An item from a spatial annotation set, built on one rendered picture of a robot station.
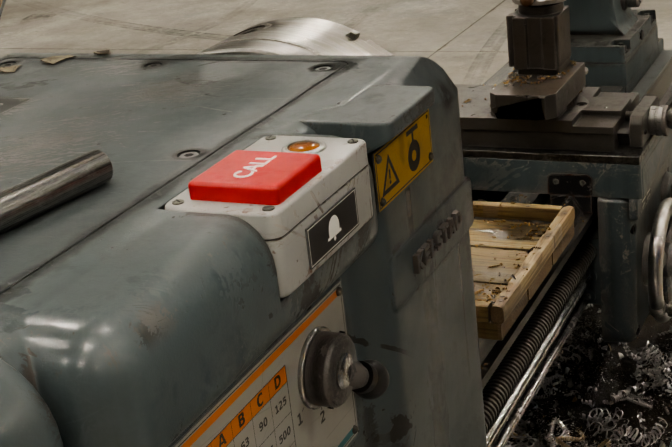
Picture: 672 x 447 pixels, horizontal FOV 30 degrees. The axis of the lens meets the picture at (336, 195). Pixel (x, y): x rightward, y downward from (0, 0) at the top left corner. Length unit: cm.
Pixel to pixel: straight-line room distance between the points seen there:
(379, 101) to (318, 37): 33
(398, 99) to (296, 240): 20
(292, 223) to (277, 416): 15
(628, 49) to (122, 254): 171
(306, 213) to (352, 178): 7
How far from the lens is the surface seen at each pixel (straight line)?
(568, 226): 160
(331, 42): 121
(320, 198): 75
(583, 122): 176
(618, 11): 236
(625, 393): 193
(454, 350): 106
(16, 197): 74
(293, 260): 72
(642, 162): 175
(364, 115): 86
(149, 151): 84
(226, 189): 72
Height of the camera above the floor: 150
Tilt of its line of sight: 20 degrees down
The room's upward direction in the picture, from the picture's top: 7 degrees counter-clockwise
